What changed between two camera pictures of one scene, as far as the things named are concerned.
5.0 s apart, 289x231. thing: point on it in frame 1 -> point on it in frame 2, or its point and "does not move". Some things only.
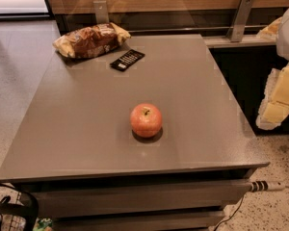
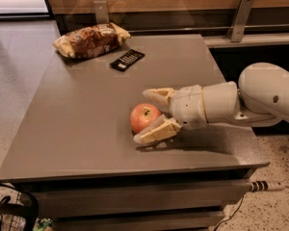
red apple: (145, 119) does not move
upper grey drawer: (69, 196) does not move
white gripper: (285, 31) -> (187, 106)
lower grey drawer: (200, 220) does not move
